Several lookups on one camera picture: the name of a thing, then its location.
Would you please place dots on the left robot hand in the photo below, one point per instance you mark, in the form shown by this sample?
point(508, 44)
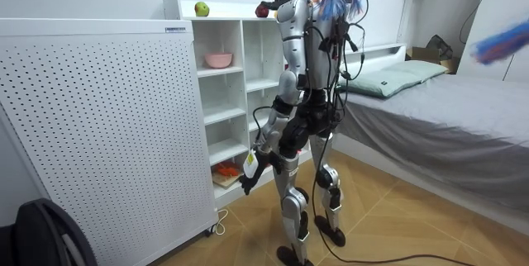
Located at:
point(250, 163)

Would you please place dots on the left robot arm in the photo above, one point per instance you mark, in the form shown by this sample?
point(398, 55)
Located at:
point(289, 30)

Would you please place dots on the red apple soft toy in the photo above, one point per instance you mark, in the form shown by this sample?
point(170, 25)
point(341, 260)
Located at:
point(262, 10)

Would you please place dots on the orange soft toy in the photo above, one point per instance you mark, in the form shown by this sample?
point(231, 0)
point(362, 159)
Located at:
point(227, 170)

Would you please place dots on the wooden board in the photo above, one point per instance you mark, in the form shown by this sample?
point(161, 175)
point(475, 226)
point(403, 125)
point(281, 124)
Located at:
point(225, 181)

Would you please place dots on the robot legs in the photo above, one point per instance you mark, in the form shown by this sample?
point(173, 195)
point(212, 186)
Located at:
point(294, 208)

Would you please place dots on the white shelf unit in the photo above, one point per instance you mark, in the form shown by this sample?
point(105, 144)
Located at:
point(225, 92)

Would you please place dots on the robot body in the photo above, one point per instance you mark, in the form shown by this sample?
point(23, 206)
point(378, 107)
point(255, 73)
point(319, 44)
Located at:
point(320, 63)

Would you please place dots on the green apple soft toy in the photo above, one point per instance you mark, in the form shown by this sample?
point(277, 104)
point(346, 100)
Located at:
point(201, 9)

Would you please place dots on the pink bowl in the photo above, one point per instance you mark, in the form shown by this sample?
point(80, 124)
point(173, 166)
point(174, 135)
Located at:
point(218, 60)

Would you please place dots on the green pillow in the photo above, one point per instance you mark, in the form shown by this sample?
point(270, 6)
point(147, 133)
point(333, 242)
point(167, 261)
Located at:
point(380, 83)
point(419, 69)

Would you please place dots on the white perforated cabinet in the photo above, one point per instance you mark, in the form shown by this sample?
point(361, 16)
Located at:
point(103, 134)

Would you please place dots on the cardboard box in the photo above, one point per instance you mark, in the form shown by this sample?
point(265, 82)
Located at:
point(421, 54)

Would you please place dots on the dark bag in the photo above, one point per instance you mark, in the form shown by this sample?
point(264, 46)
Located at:
point(439, 45)

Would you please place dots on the grey bed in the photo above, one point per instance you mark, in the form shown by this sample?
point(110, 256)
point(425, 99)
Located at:
point(446, 134)

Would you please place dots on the white leaning panel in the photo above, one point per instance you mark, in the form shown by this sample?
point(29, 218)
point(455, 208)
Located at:
point(500, 1)

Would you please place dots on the black chair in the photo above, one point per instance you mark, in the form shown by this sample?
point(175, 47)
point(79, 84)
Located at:
point(37, 237)

